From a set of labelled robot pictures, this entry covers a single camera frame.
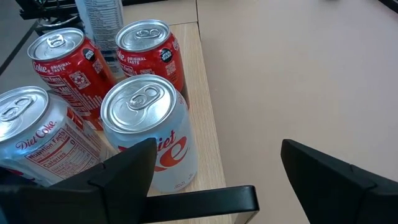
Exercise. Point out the tan table mat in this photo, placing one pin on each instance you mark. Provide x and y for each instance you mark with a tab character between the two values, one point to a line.
295	77

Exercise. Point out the silver Diet Coke can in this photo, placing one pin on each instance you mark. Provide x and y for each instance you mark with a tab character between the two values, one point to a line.
46	146
140	105

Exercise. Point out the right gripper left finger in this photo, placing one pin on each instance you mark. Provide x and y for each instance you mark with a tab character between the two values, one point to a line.
93	199

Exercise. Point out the red Coke can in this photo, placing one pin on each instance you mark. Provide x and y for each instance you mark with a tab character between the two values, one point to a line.
149	59
71	77

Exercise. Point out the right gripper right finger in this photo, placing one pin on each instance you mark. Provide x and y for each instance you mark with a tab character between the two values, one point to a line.
342	199

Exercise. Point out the slim white beverage can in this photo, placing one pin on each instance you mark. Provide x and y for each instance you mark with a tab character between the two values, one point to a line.
102	21

